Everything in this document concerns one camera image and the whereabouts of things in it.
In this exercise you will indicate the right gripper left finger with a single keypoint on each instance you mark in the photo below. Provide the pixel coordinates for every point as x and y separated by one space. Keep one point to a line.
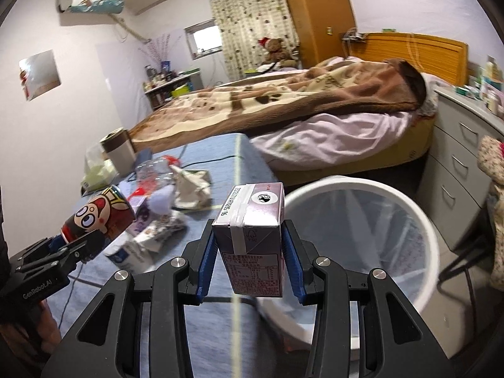
105 340

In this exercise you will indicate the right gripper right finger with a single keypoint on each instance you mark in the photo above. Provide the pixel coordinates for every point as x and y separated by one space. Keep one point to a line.
394 339

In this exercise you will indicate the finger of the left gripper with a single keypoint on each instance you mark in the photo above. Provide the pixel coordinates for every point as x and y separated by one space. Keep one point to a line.
86 248

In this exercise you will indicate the red cartoon drink can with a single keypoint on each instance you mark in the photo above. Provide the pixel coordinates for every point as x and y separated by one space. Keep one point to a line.
109 212

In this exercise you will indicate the white blue yogurt cup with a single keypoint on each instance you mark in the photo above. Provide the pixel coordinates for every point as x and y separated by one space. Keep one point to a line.
128 255

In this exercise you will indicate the printed paper cup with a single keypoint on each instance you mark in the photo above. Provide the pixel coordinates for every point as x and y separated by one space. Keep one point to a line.
157 233

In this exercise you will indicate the clear plastic cola bottle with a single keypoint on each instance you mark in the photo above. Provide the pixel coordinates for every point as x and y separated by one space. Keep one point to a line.
155 174

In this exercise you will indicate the white paper bag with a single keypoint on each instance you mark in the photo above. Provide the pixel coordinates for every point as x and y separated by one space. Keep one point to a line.
193 188

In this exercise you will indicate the pink milk carton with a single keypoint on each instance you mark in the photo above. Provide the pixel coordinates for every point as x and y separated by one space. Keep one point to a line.
248 234

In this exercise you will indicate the white round trash bin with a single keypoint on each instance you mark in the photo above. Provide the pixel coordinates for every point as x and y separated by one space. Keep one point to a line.
363 225

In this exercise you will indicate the pink snack wrapper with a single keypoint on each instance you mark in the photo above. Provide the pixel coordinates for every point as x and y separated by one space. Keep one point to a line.
143 216

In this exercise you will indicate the tissue pack in plastic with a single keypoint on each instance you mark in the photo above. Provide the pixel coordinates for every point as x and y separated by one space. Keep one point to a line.
99 171

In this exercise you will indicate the blue striped table cloth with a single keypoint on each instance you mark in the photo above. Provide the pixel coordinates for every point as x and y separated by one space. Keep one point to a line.
224 332

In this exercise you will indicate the grey drawer dresser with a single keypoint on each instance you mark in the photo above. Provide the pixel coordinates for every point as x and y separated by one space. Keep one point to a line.
453 190

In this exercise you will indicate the cluttered side shelf desk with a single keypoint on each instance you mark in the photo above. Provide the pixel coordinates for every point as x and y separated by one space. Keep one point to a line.
162 87

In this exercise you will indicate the floral clothes pile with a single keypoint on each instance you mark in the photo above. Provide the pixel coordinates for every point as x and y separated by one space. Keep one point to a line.
490 162

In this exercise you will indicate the pink bed sheet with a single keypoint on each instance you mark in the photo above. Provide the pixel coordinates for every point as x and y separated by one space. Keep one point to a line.
356 140

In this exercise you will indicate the brown patterned blanket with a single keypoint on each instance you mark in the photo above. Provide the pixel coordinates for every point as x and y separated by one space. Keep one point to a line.
390 86

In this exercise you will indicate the brown teddy bear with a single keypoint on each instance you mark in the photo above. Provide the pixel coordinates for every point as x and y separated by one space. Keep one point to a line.
276 53

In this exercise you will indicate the orange wooden headboard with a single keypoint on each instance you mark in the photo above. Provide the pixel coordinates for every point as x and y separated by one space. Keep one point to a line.
440 56

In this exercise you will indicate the patterned window curtain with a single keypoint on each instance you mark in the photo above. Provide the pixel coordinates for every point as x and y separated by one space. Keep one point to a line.
243 23

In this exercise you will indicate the orange wooden wardrobe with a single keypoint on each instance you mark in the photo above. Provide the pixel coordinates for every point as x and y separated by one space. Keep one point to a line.
320 26

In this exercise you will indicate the wall poster picture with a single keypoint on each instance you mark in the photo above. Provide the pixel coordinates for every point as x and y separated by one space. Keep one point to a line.
38 74

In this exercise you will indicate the small wall window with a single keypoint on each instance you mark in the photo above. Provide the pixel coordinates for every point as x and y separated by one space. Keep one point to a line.
203 39

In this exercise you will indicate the wall air conditioner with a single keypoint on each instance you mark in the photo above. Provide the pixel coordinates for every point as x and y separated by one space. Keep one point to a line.
91 6

